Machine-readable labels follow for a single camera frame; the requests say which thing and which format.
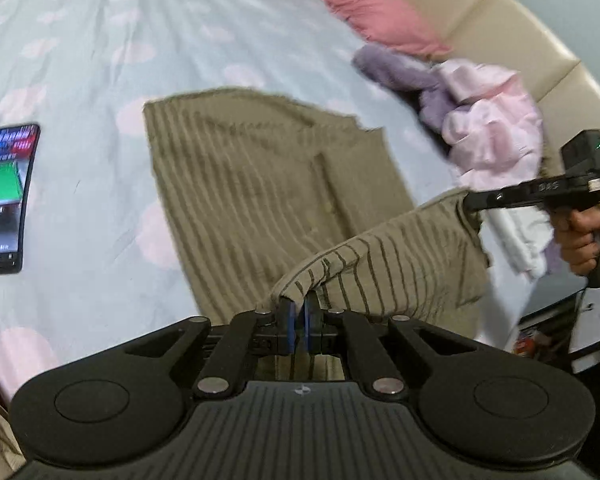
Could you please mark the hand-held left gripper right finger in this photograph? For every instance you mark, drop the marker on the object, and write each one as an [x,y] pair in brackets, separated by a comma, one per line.
[310,329]

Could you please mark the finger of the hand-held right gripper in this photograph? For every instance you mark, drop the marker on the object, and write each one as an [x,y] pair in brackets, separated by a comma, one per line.
[500,199]

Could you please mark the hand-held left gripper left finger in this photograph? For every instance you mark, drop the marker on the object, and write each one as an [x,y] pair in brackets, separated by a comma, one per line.
[291,329]

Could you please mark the olive striped shirt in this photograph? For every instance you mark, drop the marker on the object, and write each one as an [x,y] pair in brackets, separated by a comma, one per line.
[260,195]

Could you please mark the person's right hand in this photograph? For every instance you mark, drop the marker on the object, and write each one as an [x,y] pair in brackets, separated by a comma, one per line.
[577,240]

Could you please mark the light pink garment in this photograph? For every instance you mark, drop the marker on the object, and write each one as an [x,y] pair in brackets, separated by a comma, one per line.
[495,125]

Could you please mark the cream padded headboard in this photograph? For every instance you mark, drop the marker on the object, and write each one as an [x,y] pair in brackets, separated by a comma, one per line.
[540,25]

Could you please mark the purple fleece garment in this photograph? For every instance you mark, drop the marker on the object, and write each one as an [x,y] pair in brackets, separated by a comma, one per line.
[400,72]

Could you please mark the pink pillow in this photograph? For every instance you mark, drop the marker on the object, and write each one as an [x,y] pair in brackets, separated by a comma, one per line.
[375,15]

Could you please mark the black smartphone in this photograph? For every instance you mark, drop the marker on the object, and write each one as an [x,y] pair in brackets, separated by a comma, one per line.
[5,195]

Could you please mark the polka dot bed sheet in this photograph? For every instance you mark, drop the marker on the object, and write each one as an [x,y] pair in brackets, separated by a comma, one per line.
[80,60]

